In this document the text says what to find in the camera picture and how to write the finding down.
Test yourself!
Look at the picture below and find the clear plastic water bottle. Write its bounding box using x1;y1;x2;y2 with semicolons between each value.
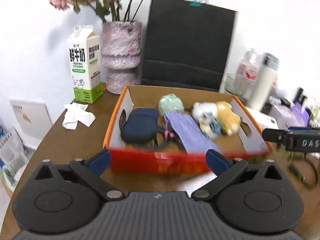
236;51;265;98

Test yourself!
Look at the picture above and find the white plush toy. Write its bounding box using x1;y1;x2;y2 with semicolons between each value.
192;102;218;118

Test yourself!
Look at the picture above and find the pink marbled vase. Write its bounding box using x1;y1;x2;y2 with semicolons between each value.
101;21;142;95

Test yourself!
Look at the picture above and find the green white milk carton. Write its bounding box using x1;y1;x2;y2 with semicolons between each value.
67;25;104;104

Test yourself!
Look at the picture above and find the white paper sheet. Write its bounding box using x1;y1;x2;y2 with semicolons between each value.
174;172;216;193

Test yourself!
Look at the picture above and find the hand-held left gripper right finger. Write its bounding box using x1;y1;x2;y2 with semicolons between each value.
191;149;282;201

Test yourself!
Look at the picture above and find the green cord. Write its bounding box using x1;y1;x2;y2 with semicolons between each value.
287;152;305;182

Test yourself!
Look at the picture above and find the blue yellow plush toy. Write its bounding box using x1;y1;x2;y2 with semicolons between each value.
199;114;222;139

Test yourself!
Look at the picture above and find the navy blue zip pouch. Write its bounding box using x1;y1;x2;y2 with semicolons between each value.
119;108;160;144

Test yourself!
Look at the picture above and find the red orange cardboard box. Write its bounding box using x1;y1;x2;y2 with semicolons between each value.
103;85;273;175

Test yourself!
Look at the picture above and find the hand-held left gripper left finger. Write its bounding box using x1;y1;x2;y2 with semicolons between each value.
34;149;126;202

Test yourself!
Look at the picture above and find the mint green round ball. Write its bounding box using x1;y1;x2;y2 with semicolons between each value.
158;94;185;116

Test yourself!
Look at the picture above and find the white thermos bottle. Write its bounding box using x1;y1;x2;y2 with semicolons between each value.
246;52;280;112

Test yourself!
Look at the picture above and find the purple folded cloth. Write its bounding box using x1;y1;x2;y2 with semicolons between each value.
164;112;223;155

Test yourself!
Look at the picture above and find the pile of plastic bags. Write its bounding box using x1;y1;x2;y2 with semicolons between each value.
0;117;31;193

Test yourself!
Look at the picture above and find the clear glass cup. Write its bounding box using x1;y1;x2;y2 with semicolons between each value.
224;73;251;98

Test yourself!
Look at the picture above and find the black coiled cord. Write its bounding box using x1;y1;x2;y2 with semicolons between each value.
134;125;181;151

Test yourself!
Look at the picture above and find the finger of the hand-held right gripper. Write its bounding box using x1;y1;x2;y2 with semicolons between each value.
262;128;288;145

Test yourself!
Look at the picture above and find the brown wooden desktop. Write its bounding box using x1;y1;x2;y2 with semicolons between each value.
4;90;320;233

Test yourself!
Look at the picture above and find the purple crumpled bag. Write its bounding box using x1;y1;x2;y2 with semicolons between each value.
291;102;312;128

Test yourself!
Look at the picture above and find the black neckband earphone cable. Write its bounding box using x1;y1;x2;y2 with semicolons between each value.
287;152;320;190

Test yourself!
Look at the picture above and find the black paper bag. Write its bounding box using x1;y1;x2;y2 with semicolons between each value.
141;0;238;92

